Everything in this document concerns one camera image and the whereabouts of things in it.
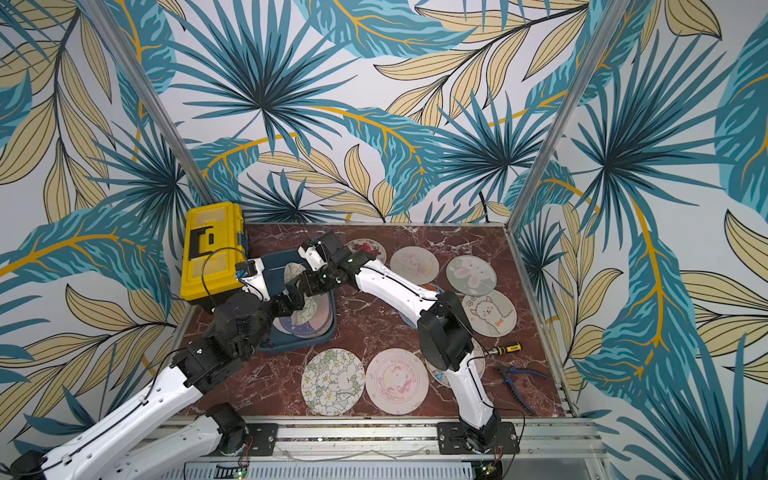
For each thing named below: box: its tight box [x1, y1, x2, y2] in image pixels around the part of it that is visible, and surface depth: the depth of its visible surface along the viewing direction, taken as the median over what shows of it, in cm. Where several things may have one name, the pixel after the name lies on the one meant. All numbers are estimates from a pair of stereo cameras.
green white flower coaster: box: [301, 348, 366, 417], surface depth 84 cm
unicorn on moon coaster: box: [390, 246, 440, 285], surface depth 112 cm
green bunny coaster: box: [446, 255, 498, 296], surface depth 109 cm
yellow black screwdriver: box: [489, 342, 523, 355], surface depth 89 cm
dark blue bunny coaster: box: [273, 292, 334, 338], surface depth 92 cm
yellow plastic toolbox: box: [180, 202, 246, 302], surface depth 91 cm
